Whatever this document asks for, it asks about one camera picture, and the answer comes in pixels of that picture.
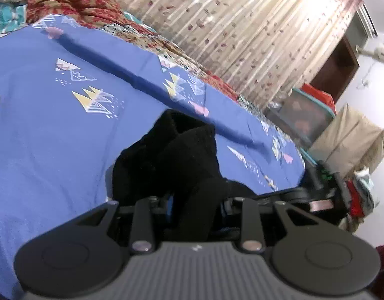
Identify black pants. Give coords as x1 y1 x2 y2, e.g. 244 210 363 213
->
112 110 254 242

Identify pile of colourful clothes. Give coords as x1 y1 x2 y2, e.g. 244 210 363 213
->
339 167 378 234

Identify beige floral curtain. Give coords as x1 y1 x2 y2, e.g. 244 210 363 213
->
117 0 362 108

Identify brown wooden cabinet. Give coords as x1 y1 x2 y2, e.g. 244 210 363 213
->
310 35 359 103

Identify blue patterned bedsheet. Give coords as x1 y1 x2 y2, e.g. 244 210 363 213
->
0 15 304 299

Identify teal rimmed storage box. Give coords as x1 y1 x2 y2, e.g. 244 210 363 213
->
264 89 336 150

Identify red item on box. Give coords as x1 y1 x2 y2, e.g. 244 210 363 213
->
301 83 337 114

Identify red floral blanket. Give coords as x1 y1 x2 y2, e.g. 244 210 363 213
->
27 0 256 111

